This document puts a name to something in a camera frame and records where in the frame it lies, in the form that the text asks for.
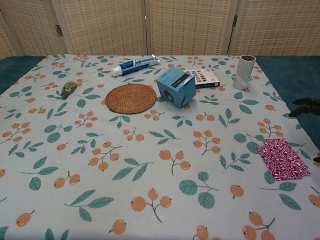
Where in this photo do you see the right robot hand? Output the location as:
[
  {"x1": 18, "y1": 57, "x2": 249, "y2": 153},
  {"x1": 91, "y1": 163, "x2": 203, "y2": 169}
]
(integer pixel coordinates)
[{"x1": 288, "y1": 97, "x2": 320, "y2": 164}]

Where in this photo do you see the magenta patterned cloth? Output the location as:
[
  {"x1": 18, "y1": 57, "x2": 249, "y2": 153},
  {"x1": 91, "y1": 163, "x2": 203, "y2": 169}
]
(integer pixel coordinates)
[{"x1": 262, "y1": 138, "x2": 311, "y2": 177}]

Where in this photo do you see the floral print tablecloth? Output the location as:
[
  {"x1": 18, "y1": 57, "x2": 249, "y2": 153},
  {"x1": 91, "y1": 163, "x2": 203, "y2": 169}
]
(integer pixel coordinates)
[{"x1": 0, "y1": 53, "x2": 320, "y2": 240}]

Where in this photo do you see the white cardboard tube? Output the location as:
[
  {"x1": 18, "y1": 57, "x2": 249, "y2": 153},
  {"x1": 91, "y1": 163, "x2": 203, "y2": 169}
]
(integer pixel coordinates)
[{"x1": 232, "y1": 55, "x2": 257, "y2": 90}]

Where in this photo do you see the woven folding screen panel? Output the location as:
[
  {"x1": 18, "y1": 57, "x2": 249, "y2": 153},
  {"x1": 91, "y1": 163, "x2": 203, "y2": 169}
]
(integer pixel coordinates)
[
  {"x1": 229, "y1": 0, "x2": 320, "y2": 56},
  {"x1": 0, "y1": 0, "x2": 67, "y2": 57},
  {"x1": 53, "y1": 0, "x2": 148, "y2": 56},
  {"x1": 146, "y1": 0, "x2": 238, "y2": 56},
  {"x1": 0, "y1": 9, "x2": 20, "y2": 61}
]

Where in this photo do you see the flat box with swatch grid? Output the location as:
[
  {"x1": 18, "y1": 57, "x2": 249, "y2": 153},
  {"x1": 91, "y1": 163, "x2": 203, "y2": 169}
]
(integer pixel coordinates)
[{"x1": 184, "y1": 68, "x2": 221, "y2": 89}]

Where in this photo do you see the blue cardboard box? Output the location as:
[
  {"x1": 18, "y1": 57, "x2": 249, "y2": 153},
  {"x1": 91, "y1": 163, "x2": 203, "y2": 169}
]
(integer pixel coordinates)
[{"x1": 156, "y1": 66, "x2": 197, "y2": 110}]

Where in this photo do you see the round woven rattan coaster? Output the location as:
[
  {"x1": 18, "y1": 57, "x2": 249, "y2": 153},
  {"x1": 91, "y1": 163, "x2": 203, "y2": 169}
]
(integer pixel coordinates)
[{"x1": 104, "y1": 83, "x2": 157, "y2": 115}]

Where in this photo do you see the blue white toothpaste tube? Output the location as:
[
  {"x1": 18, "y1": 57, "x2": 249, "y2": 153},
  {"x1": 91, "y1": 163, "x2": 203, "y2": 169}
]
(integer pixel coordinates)
[{"x1": 111, "y1": 54, "x2": 161, "y2": 78}]

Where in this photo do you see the green correction tape dispenser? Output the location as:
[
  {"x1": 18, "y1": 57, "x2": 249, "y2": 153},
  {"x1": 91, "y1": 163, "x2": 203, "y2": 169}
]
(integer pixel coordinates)
[{"x1": 61, "y1": 81, "x2": 78, "y2": 100}]

